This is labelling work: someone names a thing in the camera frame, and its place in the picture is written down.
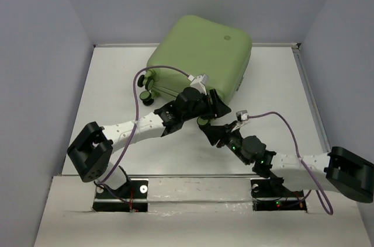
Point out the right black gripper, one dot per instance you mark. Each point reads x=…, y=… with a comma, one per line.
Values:
x=215, y=132

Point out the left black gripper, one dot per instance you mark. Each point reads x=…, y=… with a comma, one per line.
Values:
x=219, y=108

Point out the green hard-shell suitcase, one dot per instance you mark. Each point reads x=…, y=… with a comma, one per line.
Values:
x=196, y=46

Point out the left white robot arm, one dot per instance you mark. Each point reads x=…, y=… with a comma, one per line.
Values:
x=92, y=148

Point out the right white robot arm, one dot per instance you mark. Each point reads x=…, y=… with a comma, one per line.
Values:
x=339, y=170

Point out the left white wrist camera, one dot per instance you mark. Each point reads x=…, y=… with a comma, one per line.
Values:
x=199, y=82

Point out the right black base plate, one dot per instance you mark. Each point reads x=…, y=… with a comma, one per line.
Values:
x=271, y=195

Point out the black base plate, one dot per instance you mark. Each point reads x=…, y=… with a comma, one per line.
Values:
x=271, y=195
x=130, y=198

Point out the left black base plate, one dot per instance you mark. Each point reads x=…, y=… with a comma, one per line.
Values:
x=130, y=198

